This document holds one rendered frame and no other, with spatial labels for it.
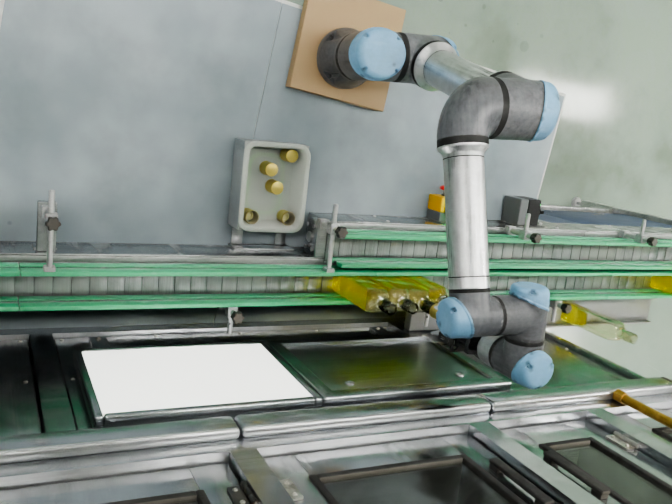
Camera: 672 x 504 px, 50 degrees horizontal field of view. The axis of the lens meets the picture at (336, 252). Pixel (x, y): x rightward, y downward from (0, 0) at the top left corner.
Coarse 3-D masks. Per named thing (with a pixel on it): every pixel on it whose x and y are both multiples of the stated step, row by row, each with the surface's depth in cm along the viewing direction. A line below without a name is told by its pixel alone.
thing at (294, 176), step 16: (256, 144) 172; (272, 144) 174; (288, 144) 176; (256, 160) 181; (272, 160) 182; (304, 160) 180; (256, 176) 182; (272, 176) 183; (288, 176) 185; (304, 176) 180; (240, 192) 174; (256, 192) 183; (288, 192) 186; (304, 192) 181; (240, 208) 174; (256, 208) 184; (272, 208) 186; (288, 208) 187; (304, 208) 182; (240, 224) 175; (256, 224) 180; (272, 224) 182
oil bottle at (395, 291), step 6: (366, 276) 182; (372, 276) 182; (378, 276) 182; (378, 282) 176; (384, 282) 177; (390, 282) 177; (390, 288) 172; (396, 288) 172; (402, 288) 173; (390, 294) 170; (396, 294) 170; (402, 294) 170; (408, 294) 172; (390, 300) 171; (396, 300) 170
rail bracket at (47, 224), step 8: (40, 200) 154; (40, 208) 153; (48, 208) 144; (56, 208) 154; (40, 216) 153; (48, 216) 144; (56, 216) 144; (40, 224) 153; (48, 224) 140; (56, 224) 141; (40, 232) 154; (48, 232) 145; (56, 232) 156; (40, 240) 154; (48, 240) 145; (40, 248) 155; (48, 248) 146; (56, 248) 158; (48, 256) 146; (48, 264) 146
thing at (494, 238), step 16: (416, 240) 184; (432, 240) 186; (496, 240) 195; (512, 240) 197; (528, 240) 200; (544, 240) 203; (560, 240) 206; (576, 240) 210; (592, 240) 214; (608, 240) 218; (624, 240) 224
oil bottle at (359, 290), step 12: (336, 276) 183; (348, 276) 179; (360, 276) 180; (336, 288) 183; (348, 288) 177; (360, 288) 171; (372, 288) 170; (384, 288) 171; (360, 300) 171; (372, 300) 167; (372, 312) 169
